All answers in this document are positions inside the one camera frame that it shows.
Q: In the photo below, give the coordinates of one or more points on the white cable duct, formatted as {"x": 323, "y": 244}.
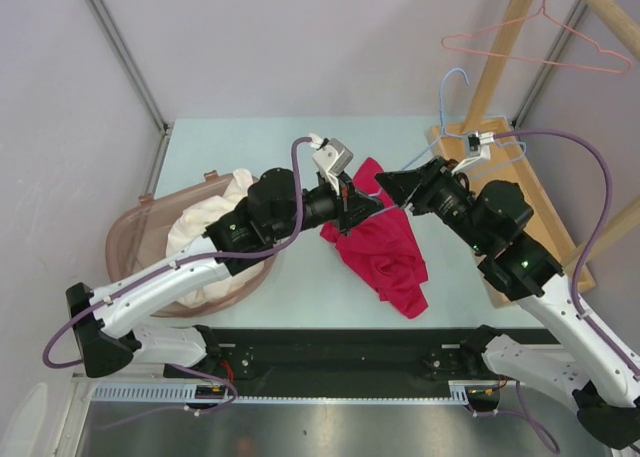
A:
{"x": 200, "y": 393}

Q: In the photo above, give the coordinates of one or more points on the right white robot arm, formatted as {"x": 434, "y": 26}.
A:
{"x": 601, "y": 384}

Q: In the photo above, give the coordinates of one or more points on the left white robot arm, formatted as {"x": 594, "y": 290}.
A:
{"x": 107, "y": 321}

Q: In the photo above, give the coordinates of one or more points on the white t shirt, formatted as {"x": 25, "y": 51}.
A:
{"x": 193, "y": 222}

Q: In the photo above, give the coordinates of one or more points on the wooden clothes rack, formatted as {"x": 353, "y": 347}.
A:
{"x": 547, "y": 225}

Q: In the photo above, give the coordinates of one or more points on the pink wire hanger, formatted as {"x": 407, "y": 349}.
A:
{"x": 525, "y": 34}

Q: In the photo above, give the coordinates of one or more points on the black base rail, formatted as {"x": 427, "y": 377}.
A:
{"x": 360, "y": 361}

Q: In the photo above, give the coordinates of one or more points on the brown translucent plastic basket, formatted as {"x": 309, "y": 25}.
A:
{"x": 138, "y": 239}

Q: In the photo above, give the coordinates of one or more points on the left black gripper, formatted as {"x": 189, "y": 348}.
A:
{"x": 363, "y": 206}

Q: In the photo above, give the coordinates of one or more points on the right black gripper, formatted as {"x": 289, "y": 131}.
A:
{"x": 403, "y": 184}

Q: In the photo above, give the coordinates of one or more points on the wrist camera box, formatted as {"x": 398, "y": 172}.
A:
{"x": 477, "y": 146}
{"x": 331, "y": 157}

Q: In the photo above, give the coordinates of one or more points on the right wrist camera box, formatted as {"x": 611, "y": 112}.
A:
{"x": 477, "y": 146}

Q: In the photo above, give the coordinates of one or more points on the blue wire hanger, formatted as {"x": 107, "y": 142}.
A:
{"x": 444, "y": 132}

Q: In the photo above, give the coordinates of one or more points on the red t shirt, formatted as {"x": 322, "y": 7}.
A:
{"x": 383, "y": 250}

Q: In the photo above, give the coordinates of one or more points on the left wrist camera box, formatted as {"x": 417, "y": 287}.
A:
{"x": 331, "y": 157}

